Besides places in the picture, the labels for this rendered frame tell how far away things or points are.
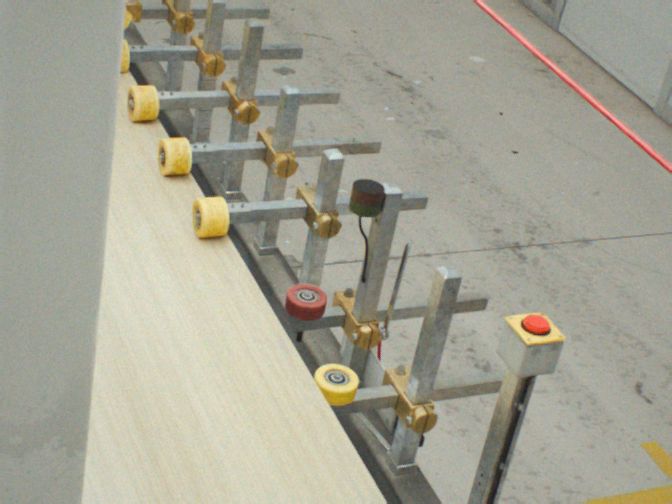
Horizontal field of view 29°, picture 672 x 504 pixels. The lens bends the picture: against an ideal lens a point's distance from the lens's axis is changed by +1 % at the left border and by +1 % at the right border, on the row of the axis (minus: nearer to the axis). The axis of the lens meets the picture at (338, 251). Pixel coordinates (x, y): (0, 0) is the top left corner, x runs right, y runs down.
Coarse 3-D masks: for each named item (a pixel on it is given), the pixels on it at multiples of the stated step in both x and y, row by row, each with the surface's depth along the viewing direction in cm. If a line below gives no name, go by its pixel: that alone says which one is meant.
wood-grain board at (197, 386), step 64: (128, 128) 299; (128, 192) 275; (192, 192) 280; (128, 256) 255; (192, 256) 259; (128, 320) 238; (192, 320) 241; (256, 320) 244; (128, 384) 223; (192, 384) 225; (256, 384) 228; (128, 448) 209; (192, 448) 212; (256, 448) 214; (320, 448) 217
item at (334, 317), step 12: (396, 300) 265; (408, 300) 266; (420, 300) 267; (456, 300) 269; (468, 300) 270; (480, 300) 271; (336, 312) 258; (384, 312) 262; (396, 312) 263; (408, 312) 264; (420, 312) 266; (456, 312) 270; (300, 324) 254; (312, 324) 256; (324, 324) 257; (336, 324) 258
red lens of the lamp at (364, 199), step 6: (372, 180) 241; (354, 186) 238; (354, 192) 238; (360, 192) 236; (384, 192) 239; (354, 198) 238; (360, 198) 237; (366, 198) 237; (372, 198) 237; (378, 198) 237; (366, 204) 237; (372, 204) 237; (378, 204) 238
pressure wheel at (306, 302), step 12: (300, 288) 255; (312, 288) 255; (288, 300) 252; (300, 300) 251; (312, 300) 252; (324, 300) 253; (288, 312) 252; (300, 312) 251; (312, 312) 251; (324, 312) 254; (300, 336) 258
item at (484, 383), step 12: (480, 372) 250; (492, 372) 250; (504, 372) 251; (444, 384) 244; (456, 384) 245; (468, 384) 246; (480, 384) 247; (492, 384) 248; (360, 396) 237; (372, 396) 238; (384, 396) 238; (396, 396) 240; (432, 396) 243; (444, 396) 245; (456, 396) 246; (336, 408) 235; (348, 408) 236; (360, 408) 238; (372, 408) 239; (384, 408) 240
